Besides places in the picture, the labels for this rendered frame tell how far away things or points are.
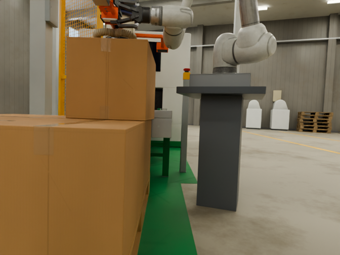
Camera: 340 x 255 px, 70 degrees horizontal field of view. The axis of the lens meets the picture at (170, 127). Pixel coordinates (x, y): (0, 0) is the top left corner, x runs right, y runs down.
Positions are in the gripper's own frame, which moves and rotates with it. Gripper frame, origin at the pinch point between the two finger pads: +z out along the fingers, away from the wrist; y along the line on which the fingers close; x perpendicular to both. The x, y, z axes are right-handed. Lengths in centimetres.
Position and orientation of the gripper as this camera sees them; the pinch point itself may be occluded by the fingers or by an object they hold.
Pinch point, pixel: (109, 12)
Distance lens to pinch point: 136.1
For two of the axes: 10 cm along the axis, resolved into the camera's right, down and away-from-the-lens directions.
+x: -0.2, -0.5, 10.0
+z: -10.0, -0.5, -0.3
